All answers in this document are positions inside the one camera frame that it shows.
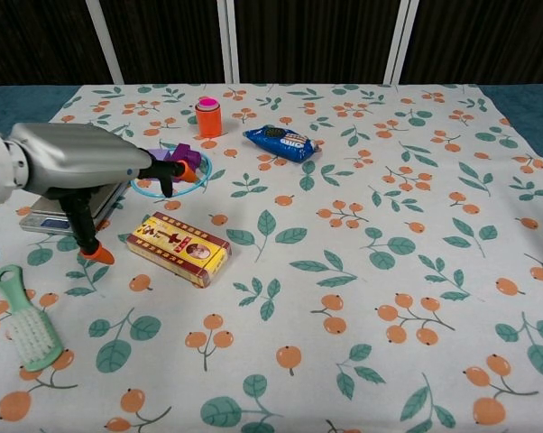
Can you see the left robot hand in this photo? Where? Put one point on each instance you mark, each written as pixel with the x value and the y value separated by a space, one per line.
pixel 77 158

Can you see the red yellow printed box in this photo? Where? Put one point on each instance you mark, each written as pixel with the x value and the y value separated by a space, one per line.
pixel 177 245

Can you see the silver digital kitchen scale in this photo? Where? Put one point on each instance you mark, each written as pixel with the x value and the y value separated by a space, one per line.
pixel 37 224

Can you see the teal table cover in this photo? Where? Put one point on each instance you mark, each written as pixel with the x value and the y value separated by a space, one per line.
pixel 10 108

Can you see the dark purple building block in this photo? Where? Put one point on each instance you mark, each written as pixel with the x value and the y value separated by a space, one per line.
pixel 186 152

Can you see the dark partition panel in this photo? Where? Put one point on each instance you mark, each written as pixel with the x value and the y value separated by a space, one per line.
pixel 312 40
pixel 483 40
pixel 37 40
pixel 163 40

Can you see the orange can with pink lid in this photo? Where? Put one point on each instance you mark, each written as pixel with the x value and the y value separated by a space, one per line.
pixel 208 122

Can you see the green scrub brush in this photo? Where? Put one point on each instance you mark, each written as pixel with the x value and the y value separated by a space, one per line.
pixel 32 343

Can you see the blue cookie packet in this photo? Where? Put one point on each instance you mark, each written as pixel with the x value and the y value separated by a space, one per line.
pixel 280 143

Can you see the white floral tablecloth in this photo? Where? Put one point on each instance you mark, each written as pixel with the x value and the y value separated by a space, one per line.
pixel 298 279

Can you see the white frame post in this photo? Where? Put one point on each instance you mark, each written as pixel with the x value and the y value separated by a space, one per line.
pixel 103 40
pixel 400 40
pixel 228 40

